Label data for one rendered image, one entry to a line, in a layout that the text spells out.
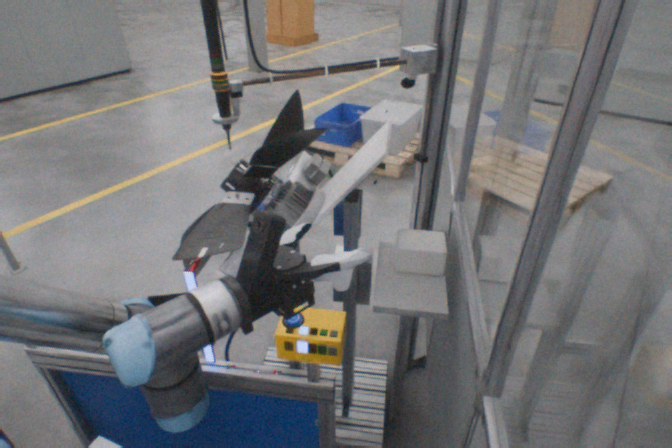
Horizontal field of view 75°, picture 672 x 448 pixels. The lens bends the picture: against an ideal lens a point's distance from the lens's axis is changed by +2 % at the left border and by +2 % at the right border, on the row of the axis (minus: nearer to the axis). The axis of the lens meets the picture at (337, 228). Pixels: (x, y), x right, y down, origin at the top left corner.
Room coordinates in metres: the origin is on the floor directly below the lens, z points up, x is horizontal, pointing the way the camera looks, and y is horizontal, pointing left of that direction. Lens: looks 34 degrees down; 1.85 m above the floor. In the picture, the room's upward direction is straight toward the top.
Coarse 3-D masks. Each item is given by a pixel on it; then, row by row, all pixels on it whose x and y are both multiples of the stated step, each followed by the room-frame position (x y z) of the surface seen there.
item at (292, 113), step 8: (296, 96) 1.43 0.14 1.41; (288, 104) 1.40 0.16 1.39; (296, 104) 1.44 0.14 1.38; (280, 112) 1.37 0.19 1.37; (288, 112) 1.41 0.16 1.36; (296, 112) 1.46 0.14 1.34; (280, 120) 1.38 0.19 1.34; (288, 120) 1.42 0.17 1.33; (296, 120) 1.47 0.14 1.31; (272, 128) 1.35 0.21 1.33; (280, 128) 1.38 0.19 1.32; (288, 128) 1.42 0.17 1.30; (296, 128) 1.47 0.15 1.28; (272, 136) 1.35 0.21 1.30; (280, 136) 1.38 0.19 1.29; (264, 144) 1.32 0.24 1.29
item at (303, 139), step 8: (312, 128) 1.10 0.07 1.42; (320, 128) 1.13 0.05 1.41; (288, 136) 1.05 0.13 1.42; (296, 136) 1.09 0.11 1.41; (304, 136) 1.12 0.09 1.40; (312, 136) 1.14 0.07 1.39; (272, 144) 1.05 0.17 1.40; (280, 144) 1.09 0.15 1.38; (288, 144) 1.11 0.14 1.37; (296, 144) 1.14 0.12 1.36; (304, 144) 1.16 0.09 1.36; (256, 152) 1.07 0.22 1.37; (264, 152) 1.10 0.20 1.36; (272, 152) 1.12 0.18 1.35; (280, 152) 1.14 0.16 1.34; (288, 152) 1.16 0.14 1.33; (296, 152) 1.17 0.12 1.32; (256, 160) 1.14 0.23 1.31; (264, 160) 1.15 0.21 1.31; (272, 160) 1.17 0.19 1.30; (280, 160) 1.18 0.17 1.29; (288, 160) 1.19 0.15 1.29
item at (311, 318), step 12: (300, 312) 0.77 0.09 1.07; (312, 312) 0.77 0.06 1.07; (324, 312) 0.77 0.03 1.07; (336, 312) 0.77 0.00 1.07; (300, 324) 0.73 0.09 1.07; (312, 324) 0.73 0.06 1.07; (324, 324) 0.73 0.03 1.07; (336, 324) 0.73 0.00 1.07; (276, 336) 0.70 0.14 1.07; (288, 336) 0.70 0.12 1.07; (300, 336) 0.70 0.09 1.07; (312, 336) 0.69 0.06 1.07; (324, 336) 0.69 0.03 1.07; (276, 348) 0.70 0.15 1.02; (300, 360) 0.69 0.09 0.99; (312, 360) 0.69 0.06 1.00; (324, 360) 0.68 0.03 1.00; (336, 360) 0.68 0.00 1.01
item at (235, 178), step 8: (240, 160) 1.24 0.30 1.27; (232, 168) 1.20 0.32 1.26; (240, 168) 1.21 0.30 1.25; (232, 176) 1.18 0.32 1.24; (240, 176) 1.19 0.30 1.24; (224, 184) 1.18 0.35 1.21; (232, 184) 1.18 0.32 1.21; (240, 184) 1.18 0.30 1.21; (248, 184) 1.18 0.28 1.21; (256, 184) 1.20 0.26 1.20; (264, 184) 1.22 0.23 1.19; (272, 184) 1.20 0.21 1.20; (256, 192) 1.19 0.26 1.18; (264, 192) 1.17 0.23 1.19; (256, 200) 1.16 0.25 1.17; (256, 208) 1.15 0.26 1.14
